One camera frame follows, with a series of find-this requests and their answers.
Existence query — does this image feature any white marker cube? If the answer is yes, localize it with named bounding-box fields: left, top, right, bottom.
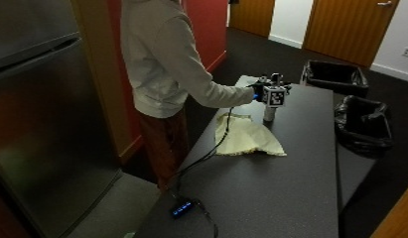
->
left=261, top=85, right=286, bottom=108

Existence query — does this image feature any pale yellow cloth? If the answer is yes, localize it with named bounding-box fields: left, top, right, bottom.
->
left=213, top=112, right=288, bottom=157

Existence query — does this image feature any black lined waste bin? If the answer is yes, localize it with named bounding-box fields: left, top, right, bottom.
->
left=300, top=59, right=369, bottom=98
left=333, top=94, right=395, bottom=157

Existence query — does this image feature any wooden door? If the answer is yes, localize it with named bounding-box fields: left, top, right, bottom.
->
left=226, top=0, right=276, bottom=38
left=301, top=0, right=401, bottom=68

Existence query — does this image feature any the person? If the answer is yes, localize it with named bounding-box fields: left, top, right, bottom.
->
left=118, top=0, right=256, bottom=194

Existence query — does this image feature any wooden cabinet panel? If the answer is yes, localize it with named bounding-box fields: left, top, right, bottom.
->
left=69, top=0, right=145, bottom=167

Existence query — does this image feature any black hub with blue lights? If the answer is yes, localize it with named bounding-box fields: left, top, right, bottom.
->
left=169, top=198, right=197, bottom=219

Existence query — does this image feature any stainless steel refrigerator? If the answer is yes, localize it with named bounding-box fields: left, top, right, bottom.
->
left=0, top=0, right=124, bottom=238

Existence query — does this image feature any black cable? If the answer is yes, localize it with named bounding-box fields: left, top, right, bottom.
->
left=166, top=106, right=234, bottom=196

